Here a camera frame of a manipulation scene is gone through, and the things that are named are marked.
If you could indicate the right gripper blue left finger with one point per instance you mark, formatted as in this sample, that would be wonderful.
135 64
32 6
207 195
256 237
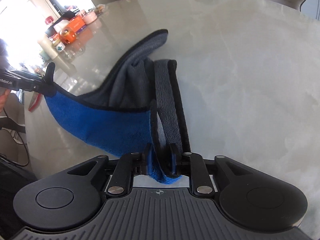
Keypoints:
123 170

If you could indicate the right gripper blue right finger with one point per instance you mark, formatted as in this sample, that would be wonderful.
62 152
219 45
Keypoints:
191 165

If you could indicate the blue grey microfiber towel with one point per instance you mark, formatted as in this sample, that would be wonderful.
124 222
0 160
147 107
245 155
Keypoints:
137 108

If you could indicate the person's left hand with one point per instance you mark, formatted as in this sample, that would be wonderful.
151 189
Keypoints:
4 98

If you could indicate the white bottle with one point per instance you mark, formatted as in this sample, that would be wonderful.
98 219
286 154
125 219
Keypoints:
48 47

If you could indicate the small jar with clover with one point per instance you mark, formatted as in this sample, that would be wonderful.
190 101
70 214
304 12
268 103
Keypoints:
59 45

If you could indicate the orange round toy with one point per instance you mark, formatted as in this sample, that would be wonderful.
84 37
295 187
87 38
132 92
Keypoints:
67 36

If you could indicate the orange box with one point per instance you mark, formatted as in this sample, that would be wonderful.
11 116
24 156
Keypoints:
76 24

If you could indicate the pink round container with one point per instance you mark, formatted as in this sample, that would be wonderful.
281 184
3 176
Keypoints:
89 17

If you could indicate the wrapped snacks bag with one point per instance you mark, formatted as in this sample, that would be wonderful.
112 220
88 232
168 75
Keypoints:
100 8

